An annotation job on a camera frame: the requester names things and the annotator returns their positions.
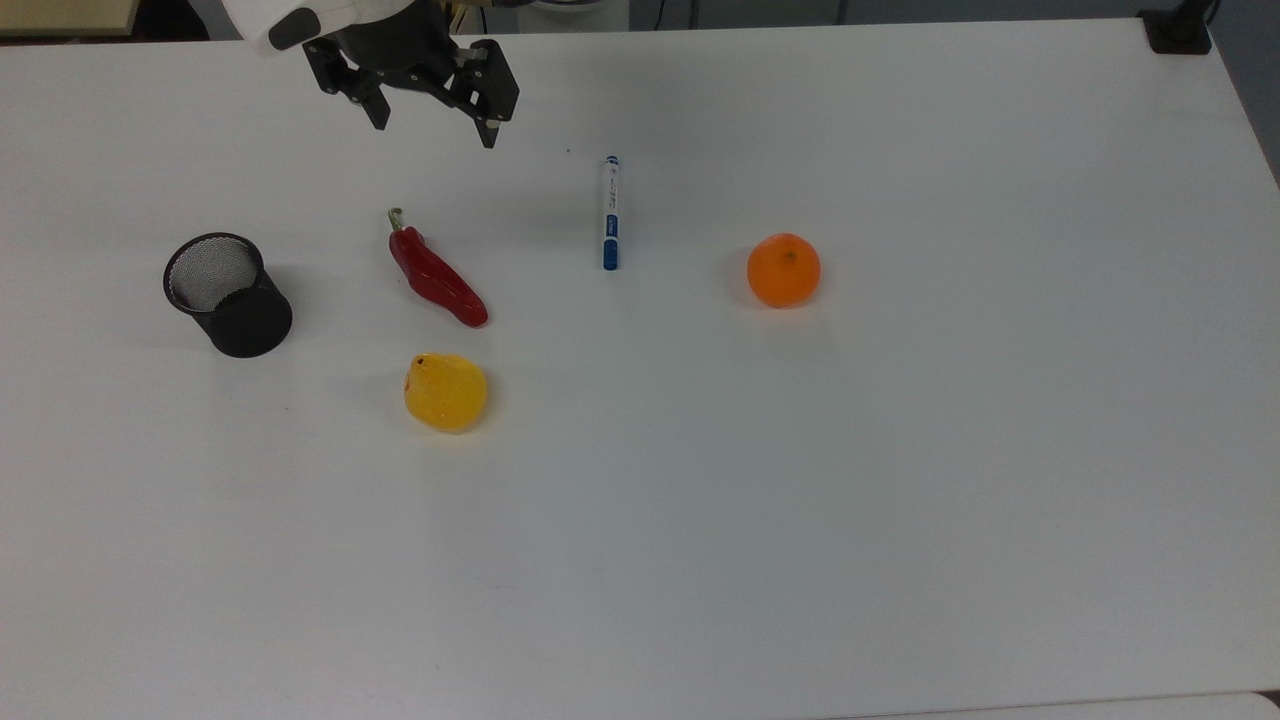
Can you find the red chili pepper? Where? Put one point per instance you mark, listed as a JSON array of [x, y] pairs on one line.
[[435, 280]]

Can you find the black mesh pen cup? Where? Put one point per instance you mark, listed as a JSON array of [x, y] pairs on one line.
[[245, 320]]

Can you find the black camera pole with base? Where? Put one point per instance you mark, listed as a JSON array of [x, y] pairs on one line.
[[1178, 30]]

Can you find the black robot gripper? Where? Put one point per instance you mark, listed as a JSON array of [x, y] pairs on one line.
[[395, 45]]

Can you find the yellow pear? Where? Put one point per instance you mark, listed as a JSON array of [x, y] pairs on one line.
[[445, 393]]

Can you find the white marker pen blue cap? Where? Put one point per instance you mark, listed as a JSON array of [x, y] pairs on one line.
[[611, 215]]

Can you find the beige wooden board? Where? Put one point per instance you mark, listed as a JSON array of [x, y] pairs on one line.
[[65, 15]]

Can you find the orange fruit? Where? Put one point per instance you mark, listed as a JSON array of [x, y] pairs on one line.
[[783, 270]]

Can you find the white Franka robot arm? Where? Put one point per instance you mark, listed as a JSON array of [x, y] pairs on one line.
[[300, 20]]

